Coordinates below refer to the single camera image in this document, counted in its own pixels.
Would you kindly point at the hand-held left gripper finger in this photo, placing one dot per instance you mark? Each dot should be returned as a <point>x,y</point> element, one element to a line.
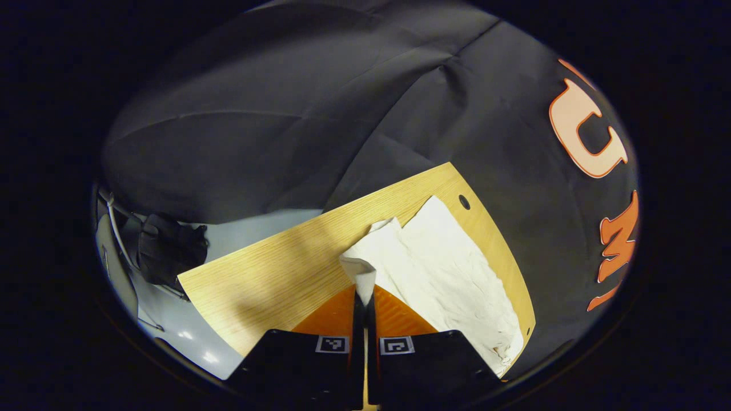
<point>371,325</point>
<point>358,322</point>

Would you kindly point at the white jeans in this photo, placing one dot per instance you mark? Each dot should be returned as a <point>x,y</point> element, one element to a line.
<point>434,268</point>

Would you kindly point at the dark cloth bundle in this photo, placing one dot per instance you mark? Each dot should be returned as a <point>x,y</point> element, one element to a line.
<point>168,251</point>

